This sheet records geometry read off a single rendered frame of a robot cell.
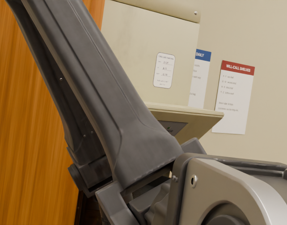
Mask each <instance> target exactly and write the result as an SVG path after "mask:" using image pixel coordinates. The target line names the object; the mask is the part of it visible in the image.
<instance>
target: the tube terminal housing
mask: <svg viewBox="0 0 287 225"><path fill-rule="evenodd" d="M199 27H200V24H197V23H193V22H190V21H185V20H182V19H178V18H175V17H171V16H167V15H164V14H160V13H156V12H152V11H149V10H145V9H142V8H138V7H134V6H130V5H127V4H123V3H119V2H116V1H112V0H105V5H104V12H103V19H102V25H101V33H102V34H103V36H104V38H105V39H106V41H107V42H108V44H109V46H110V47H111V49H112V51H113V53H114V54H115V56H116V58H117V59H118V61H119V62H120V64H121V66H122V67H123V69H124V71H125V73H126V74H127V76H128V78H129V79H130V81H131V82H132V84H133V86H134V87H135V89H136V91H137V92H138V94H139V96H140V98H141V99H142V101H146V102H154V103H163V104H174V105H182V106H188V102H189V96H190V87H191V81H192V74H193V68H194V60H195V54H196V47H197V41H198V33H199ZM157 52H162V53H167V54H172V55H175V56H176V58H175V65H174V71H173V80H172V86H171V89H166V88H160V87H153V86H152V84H153V78H154V71H155V65H156V56H157Z"/></svg>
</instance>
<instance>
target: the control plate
mask: <svg viewBox="0 0 287 225"><path fill-rule="evenodd" d="M159 123H160V124H161V125H162V126H163V127H164V128H165V129H166V130H167V131H168V132H169V133H170V134H171V135H172V136H175V135H176V134H177V133H178V132H179V131H181V130H182V129H183V128H184V127H185V126H186V125H187V124H188V123H184V122H173V121H159ZM169 126H171V128H170V129H167V127H169Z"/></svg>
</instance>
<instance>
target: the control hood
mask: <svg viewBox="0 0 287 225"><path fill-rule="evenodd" d="M143 102H144V103H145V105H146V106H147V108H148V109H149V111H150V112H151V113H152V114H153V116H154V117H155V118H156V119H157V120H158V121H173V122H184V123H188V124H187V125H186V126H185V127H184V128H183V129H182V130H181V131H179V132H178V133H177V134H176V135H175V136H174V137H175V138H176V140H177V141H178V143H179V145H181V144H183V143H184V142H186V141H188V140H190V139H192V138H197V139H198V140H199V139H200V138H201V137H202V136H203V135H204V134H206V133H207V132H208V131H209V130H210V129H211V128H212V127H213V126H214V125H216V124H217V123H218V122H219V121H220V120H221V119H222V118H223V117H224V113H223V112H218V111H213V110H207V109H202V108H195V107H190V106H182V105H174V104H163V103H154V102H146V101H143Z"/></svg>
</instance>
